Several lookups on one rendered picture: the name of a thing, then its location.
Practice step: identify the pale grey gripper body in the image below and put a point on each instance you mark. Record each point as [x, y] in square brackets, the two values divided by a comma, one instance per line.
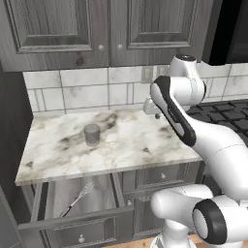
[149, 106]

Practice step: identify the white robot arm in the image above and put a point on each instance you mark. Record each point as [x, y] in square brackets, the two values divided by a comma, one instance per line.
[223, 151]

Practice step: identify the round white drawer knob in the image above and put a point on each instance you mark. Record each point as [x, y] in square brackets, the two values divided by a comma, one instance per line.
[163, 176]
[81, 239]

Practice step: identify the closed grey drawer front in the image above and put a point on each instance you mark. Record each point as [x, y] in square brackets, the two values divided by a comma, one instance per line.
[155, 177]

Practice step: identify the open grey wooden drawer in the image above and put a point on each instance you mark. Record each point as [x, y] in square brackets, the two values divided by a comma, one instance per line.
[84, 226]

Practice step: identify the grey glass cup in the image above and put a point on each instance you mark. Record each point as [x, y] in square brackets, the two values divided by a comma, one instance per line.
[92, 135]

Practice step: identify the round white cupboard knob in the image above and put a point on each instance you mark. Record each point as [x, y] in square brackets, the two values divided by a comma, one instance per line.
[129, 203]
[120, 46]
[101, 47]

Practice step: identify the black hob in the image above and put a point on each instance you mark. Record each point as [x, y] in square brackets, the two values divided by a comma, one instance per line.
[229, 113]

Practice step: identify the grey wooden cupboard door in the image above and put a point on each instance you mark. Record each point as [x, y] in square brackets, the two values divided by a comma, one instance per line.
[55, 29]
[161, 25]

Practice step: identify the grey lower cupboard door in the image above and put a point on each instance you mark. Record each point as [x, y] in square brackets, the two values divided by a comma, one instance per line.
[143, 216]

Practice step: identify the black microwave oven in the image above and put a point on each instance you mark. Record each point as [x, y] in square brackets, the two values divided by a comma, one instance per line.
[229, 32]

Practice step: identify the dark tall side cabinet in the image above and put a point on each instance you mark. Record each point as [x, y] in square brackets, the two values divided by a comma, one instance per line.
[13, 145]

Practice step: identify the grey wall socket plate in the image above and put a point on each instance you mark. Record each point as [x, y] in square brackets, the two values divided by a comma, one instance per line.
[147, 74]
[161, 70]

